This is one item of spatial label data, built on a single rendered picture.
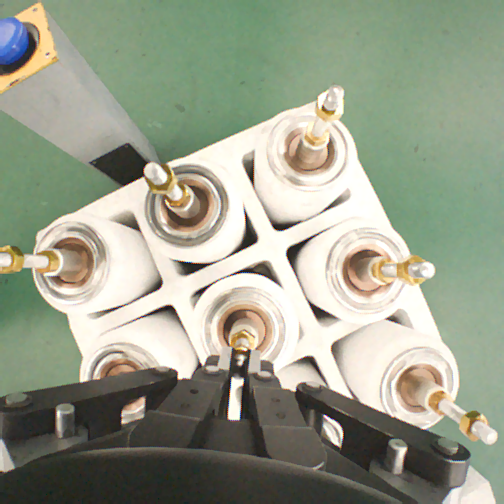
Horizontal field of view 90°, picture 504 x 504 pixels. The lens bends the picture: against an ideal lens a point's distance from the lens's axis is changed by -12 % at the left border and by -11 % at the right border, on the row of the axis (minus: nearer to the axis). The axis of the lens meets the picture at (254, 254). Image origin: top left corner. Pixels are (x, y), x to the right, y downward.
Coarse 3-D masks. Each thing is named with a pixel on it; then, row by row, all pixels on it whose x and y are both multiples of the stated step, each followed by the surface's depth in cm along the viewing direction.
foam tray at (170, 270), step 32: (256, 128) 32; (224, 160) 32; (128, 192) 32; (352, 192) 32; (128, 224) 37; (256, 224) 32; (320, 224) 32; (160, 256) 31; (256, 256) 31; (288, 256) 43; (160, 288) 31; (192, 288) 31; (288, 288) 31; (416, 288) 31; (96, 320) 31; (128, 320) 31; (320, 320) 35; (416, 320) 31; (320, 352) 31
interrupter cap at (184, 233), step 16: (176, 176) 24; (192, 176) 24; (208, 176) 24; (208, 192) 24; (224, 192) 24; (144, 208) 24; (160, 208) 24; (208, 208) 24; (224, 208) 24; (160, 224) 24; (176, 224) 24; (192, 224) 25; (208, 224) 24; (224, 224) 24; (176, 240) 24; (192, 240) 24; (208, 240) 24
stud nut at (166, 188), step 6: (162, 168) 17; (168, 168) 17; (168, 174) 17; (174, 174) 18; (168, 180) 17; (174, 180) 17; (150, 186) 17; (156, 186) 17; (162, 186) 17; (168, 186) 17; (174, 186) 18; (156, 192) 17; (162, 192) 17; (168, 192) 17
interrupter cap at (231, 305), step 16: (240, 288) 24; (256, 288) 24; (224, 304) 24; (240, 304) 24; (256, 304) 24; (272, 304) 24; (208, 320) 24; (224, 320) 24; (256, 320) 24; (272, 320) 24; (208, 336) 24; (224, 336) 24; (272, 336) 24; (288, 336) 24; (208, 352) 23; (272, 352) 24
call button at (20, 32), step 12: (0, 24) 17; (12, 24) 17; (0, 36) 17; (12, 36) 17; (24, 36) 18; (0, 48) 17; (12, 48) 17; (24, 48) 19; (0, 60) 18; (12, 60) 19
